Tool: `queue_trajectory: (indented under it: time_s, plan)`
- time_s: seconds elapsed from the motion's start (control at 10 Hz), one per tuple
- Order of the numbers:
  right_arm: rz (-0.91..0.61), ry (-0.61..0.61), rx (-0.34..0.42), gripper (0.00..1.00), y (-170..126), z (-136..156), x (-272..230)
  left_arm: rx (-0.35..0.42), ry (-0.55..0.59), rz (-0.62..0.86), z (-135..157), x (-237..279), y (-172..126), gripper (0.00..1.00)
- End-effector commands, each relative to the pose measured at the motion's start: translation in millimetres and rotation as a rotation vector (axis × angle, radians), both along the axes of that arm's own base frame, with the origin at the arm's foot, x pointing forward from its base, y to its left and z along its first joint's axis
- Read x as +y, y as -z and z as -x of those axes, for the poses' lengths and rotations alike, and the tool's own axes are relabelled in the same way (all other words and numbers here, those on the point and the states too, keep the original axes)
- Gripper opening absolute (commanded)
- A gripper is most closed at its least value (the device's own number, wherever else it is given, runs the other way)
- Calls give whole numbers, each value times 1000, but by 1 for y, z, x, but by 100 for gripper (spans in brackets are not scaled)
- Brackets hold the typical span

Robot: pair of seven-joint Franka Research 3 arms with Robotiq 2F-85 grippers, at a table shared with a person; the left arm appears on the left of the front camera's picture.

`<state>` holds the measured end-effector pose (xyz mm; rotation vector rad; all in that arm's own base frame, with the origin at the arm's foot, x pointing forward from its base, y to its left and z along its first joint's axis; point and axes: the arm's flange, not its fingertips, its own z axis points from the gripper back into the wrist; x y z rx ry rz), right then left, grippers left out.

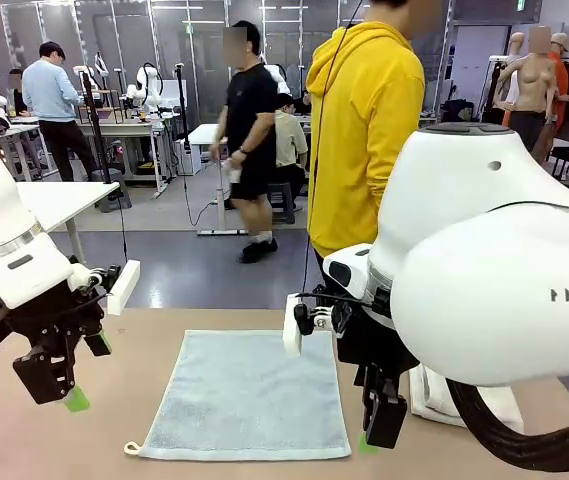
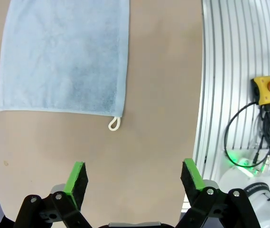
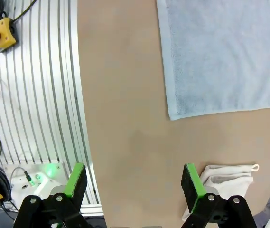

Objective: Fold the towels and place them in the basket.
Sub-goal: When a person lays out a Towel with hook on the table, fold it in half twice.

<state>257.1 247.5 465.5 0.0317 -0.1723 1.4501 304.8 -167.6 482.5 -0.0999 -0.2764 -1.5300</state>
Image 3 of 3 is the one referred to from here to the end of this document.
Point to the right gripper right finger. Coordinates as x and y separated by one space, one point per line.
191 187

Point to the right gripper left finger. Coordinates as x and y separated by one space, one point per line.
75 180

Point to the white terry towel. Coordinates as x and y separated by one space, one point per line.
227 180

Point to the light blue terry towel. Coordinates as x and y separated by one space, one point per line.
220 59

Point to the white control box green LED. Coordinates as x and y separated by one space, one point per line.
18 171

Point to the ribbed aluminium frame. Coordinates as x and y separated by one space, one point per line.
49 83

